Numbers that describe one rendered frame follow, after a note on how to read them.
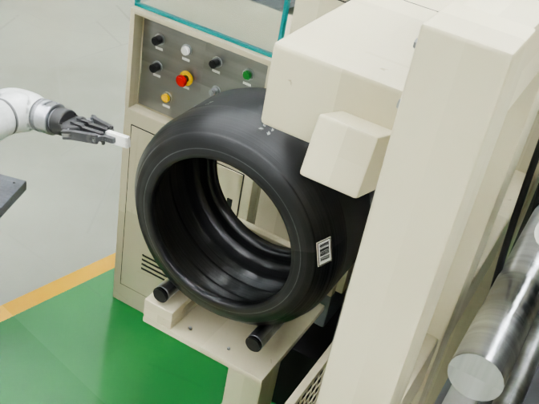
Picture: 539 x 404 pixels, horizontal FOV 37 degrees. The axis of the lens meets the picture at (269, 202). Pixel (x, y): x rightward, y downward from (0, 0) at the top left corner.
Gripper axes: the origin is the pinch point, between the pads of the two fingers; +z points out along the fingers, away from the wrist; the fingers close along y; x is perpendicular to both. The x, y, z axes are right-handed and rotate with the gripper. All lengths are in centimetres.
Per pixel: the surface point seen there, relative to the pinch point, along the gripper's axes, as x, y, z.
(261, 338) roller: 36, -10, 50
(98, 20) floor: 89, 280, -250
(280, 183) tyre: -8, -11, 53
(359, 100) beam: -43, -36, 79
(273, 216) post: 25.2, 25.6, 32.3
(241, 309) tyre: 28, -11, 45
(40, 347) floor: 114, 22, -63
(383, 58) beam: -47, -28, 79
